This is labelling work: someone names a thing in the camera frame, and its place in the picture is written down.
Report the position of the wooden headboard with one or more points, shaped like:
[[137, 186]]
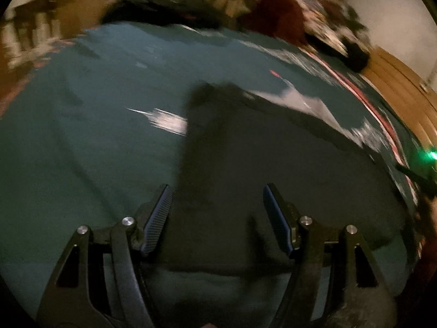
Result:
[[403, 85]]

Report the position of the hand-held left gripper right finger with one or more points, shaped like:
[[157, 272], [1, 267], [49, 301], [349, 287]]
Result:
[[277, 219]]

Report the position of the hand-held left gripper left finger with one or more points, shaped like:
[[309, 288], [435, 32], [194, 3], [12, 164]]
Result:
[[158, 215]]

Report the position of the teal printed blanket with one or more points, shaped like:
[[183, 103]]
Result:
[[85, 143]]

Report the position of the dark red cloth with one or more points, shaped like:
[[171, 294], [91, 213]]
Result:
[[276, 10]]

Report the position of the black and white printed cloth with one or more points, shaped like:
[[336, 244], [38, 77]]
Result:
[[327, 20]]

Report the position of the black and grey work jacket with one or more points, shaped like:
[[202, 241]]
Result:
[[222, 177]]

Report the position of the wooden rack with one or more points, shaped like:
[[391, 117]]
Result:
[[30, 37]]

